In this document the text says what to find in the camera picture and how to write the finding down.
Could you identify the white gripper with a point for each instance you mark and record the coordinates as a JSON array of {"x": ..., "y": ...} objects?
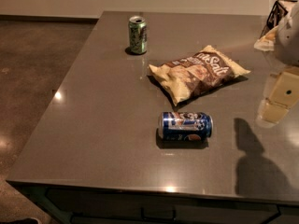
[{"x": 289, "y": 41}]

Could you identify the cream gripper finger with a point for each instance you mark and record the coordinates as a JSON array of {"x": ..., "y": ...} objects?
[{"x": 269, "y": 113}]

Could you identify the green soda can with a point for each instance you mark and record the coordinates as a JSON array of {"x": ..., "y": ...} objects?
[{"x": 137, "y": 35}]

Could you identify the blue Pepsi can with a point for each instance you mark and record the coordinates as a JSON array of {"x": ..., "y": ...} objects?
[{"x": 185, "y": 126}]

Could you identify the cream napkin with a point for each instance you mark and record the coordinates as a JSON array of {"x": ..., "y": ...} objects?
[{"x": 267, "y": 41}]

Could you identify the brown and cream chip bag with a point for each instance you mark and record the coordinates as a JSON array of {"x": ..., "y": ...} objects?
[{"x": 193, "y": 76}]

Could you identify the dark cabinet under table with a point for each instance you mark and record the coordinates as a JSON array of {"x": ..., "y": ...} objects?
[{"x": 71, "y": 205}]

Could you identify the black wire basket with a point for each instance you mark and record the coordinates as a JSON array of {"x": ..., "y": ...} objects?
[{"x": 278, "y": 11}]

